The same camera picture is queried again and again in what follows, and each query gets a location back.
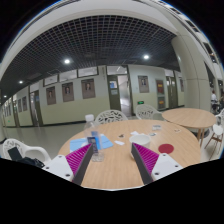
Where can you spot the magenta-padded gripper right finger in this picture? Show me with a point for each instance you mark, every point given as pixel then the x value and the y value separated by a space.
pixel 146 158

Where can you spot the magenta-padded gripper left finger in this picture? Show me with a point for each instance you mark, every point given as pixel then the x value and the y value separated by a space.
pixel 78 158

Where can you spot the clear plastic water bottle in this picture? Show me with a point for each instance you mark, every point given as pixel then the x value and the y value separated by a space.
pixel 91 130

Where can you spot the blue printed mat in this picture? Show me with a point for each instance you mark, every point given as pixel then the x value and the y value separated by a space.
pixel 76 143

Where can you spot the white cup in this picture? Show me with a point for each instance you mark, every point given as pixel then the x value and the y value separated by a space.
pixel 140 140

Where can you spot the flat round red coaster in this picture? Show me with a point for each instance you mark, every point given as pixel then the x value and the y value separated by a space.
pixel 166 148

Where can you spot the black and white sticker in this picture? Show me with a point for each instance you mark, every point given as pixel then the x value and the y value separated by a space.
pixel 152 134

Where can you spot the small card box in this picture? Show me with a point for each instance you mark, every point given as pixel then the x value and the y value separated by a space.
pixel 156 127

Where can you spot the small dark sticker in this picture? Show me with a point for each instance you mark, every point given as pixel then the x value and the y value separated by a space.
pixel 121 135

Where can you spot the small white sticker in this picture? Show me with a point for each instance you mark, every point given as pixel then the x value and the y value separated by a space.
pixel 177 130

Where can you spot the white lattice-back plastic chair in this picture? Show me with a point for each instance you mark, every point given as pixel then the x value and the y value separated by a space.
pixel 146 111
pixel 111 116

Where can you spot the white plastic armchair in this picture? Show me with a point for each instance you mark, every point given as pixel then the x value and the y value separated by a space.
pixel 31 151

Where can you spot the black bag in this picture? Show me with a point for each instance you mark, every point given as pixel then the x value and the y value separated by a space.
pixel 30 162

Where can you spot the green exit sign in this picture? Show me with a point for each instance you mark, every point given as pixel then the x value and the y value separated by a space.
pixel 140 102

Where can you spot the round wooden side table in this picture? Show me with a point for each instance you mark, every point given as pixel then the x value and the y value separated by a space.
pixel 191 118

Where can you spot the closed dark green door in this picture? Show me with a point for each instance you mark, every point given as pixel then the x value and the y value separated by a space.
pixel 36 110
pixel 172 93

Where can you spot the open dark green door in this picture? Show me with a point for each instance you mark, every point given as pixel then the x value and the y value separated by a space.
pixel 113 96

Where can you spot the white chair with wooden legs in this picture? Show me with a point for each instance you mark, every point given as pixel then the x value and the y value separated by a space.
pixel 218 130

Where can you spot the person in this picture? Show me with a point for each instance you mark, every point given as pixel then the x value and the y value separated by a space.
pixel 213 99

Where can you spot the round ceiling lights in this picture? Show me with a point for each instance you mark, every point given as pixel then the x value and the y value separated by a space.
pixel 67 61

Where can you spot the framed wall posters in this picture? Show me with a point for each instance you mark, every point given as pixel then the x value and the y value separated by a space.
pixel 88 88

